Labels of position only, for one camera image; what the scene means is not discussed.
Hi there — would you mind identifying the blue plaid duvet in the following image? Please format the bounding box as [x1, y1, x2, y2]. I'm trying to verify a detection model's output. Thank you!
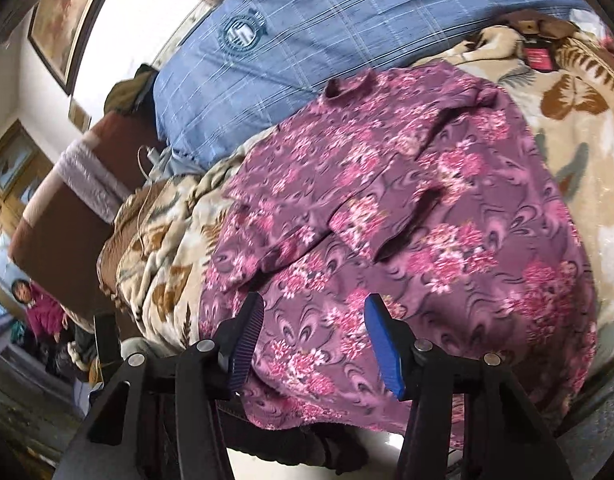
[153, 0, 586, 168]

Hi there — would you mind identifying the dark wooden dresser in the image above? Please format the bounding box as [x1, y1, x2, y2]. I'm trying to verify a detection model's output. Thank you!
[0, 356, 82, 467]

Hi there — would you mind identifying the lilac cloth on headboard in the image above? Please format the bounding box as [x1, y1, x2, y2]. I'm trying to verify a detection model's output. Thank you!
[54, 141, 130, 224]

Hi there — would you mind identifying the olive green garment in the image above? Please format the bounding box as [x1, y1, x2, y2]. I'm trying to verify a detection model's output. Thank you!
[104, 64, 159, 115]

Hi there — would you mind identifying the beige leaf pattern blanket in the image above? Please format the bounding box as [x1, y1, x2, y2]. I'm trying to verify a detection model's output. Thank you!
[98, 11, 614, 368]

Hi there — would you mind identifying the wooden glass door cabinet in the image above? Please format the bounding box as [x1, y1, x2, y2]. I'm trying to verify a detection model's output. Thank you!
[0, 120, 53, 318]

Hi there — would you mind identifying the person in red top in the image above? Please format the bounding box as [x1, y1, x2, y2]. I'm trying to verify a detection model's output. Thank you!
[11, 278, 68, 342]

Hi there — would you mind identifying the small wall frame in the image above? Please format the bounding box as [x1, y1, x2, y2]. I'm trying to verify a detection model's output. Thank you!
[68, 98, 92, 133]

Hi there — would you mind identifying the brown bed headboard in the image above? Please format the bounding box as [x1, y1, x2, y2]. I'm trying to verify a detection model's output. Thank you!
[8, 112, 162, 326]

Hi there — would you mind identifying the person's jeans leg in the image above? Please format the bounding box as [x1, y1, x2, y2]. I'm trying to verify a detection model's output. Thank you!
[556, 374, 614, 479]

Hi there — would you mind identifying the purple floral shirt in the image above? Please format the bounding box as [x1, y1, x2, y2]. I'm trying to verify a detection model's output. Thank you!
[198, 61, 596, 432]

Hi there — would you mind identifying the framed wall picture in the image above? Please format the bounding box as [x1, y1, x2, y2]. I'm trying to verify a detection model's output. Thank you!
[28, 0, 106, 96]

